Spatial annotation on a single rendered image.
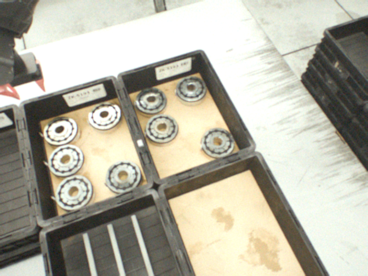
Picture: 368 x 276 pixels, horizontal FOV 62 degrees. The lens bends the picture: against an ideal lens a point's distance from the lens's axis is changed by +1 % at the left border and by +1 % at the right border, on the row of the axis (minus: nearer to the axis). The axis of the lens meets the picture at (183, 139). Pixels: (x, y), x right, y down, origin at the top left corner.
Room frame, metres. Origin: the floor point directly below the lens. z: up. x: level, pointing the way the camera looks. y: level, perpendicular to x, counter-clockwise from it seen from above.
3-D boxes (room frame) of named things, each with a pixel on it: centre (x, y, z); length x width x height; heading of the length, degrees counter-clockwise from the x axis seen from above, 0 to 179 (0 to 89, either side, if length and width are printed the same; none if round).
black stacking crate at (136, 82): (0.50, 0.00, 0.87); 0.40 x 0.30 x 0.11; 20
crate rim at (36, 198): (0.40, 0.28, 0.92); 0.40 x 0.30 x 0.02; 20
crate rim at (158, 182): (0.50, 0.00, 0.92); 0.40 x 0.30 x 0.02; 20
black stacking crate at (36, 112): (0.40, 0.28, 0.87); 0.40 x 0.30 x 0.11; 20
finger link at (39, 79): (0.48, 0.37, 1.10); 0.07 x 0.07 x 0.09; 21
